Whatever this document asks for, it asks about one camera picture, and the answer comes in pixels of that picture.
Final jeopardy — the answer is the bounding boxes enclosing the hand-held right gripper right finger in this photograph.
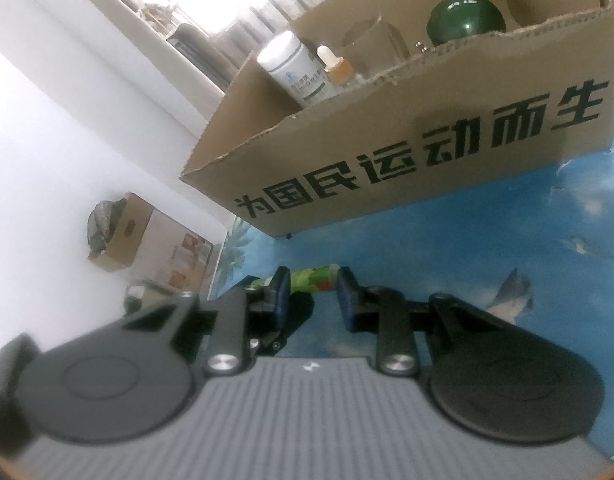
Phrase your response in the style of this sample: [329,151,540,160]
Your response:
[336,266,502,378]

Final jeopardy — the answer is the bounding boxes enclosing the green tube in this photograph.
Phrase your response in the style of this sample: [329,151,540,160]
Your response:
[290,262,340,295]

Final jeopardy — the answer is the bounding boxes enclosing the white plastic bottle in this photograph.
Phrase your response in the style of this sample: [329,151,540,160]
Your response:
[257,30,340,108]

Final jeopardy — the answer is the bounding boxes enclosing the large cardboard box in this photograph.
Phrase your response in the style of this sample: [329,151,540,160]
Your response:
[179,0,614,238]

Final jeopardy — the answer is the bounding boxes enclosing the beige curtain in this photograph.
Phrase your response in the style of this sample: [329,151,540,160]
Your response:
[52,0,233,96]

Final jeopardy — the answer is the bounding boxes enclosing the printed cardboard box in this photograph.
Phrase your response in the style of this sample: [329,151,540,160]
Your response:
[87,191,215,291]

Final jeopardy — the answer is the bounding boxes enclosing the clear glass cup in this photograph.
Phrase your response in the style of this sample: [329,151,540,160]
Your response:
[339,15,410,78]

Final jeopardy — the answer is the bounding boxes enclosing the dark folded board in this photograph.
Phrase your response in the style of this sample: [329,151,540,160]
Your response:
[167,22,238,86]

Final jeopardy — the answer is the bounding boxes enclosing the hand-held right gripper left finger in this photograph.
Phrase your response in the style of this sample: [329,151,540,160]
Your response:
[122,266,292,376]

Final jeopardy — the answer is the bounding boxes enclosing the grey-green bundle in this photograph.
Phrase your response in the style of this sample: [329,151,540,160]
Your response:
[87,199,127,257]

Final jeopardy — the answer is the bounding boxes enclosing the amber dropper bottle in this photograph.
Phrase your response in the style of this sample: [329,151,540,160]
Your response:
[315,45,360,88]

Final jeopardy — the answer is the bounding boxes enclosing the green round jar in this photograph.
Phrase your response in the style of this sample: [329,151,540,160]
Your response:
[427,0,508,48]

